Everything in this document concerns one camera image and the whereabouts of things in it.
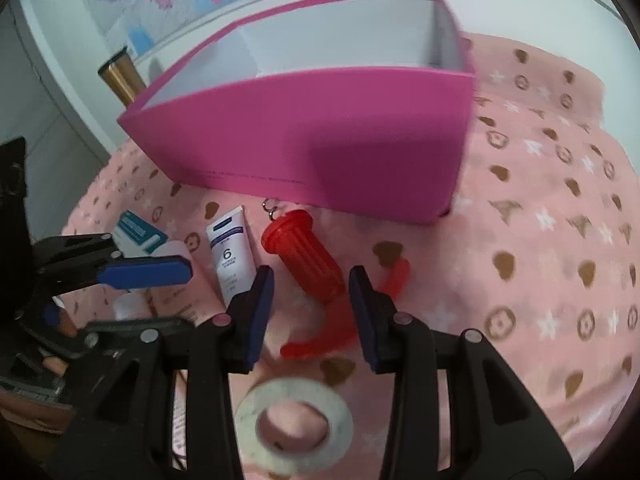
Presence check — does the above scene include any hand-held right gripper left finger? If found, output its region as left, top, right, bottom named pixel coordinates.
left=47, top=266, right=276, bottom=480

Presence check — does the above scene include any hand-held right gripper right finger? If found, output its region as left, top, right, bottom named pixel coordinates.
left=348, top=265, right=576, bottom=480

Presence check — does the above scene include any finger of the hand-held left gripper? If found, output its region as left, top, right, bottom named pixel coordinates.
left=42, top=305, right=136, bottom=361
left=31, top=233, right=194, bottom=292

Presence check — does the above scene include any white teal medicine box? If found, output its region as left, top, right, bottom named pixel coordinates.
left=111, top=210, right=169, bottom=261

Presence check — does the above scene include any red ribbed plastic container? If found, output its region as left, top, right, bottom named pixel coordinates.
left=260, top=200, right=347, bottom=307

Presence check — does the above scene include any pink cardboard box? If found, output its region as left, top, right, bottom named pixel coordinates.
left=116, top=0, right=477, bottom=225

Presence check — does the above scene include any white plastic bottle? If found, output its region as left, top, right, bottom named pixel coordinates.
left=114, top=292, right=151, bottom=321

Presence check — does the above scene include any red curved plastic hook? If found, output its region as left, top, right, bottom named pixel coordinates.
left=280, top=257, right=412, bottom=361

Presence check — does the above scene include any white cream tube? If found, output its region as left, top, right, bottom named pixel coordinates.
left=206, top=205, right=257, bottom=306

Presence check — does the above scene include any white tape roll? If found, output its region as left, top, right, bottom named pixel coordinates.
left=235, top=379, right=354, bottom=477

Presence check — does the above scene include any pink printed blanket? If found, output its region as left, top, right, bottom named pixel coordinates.
left=60, top=32, right=640, bottom=480

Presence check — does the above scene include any gold metal tumbler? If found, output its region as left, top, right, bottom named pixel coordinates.
left=97, top=46, right=147, bottom=107

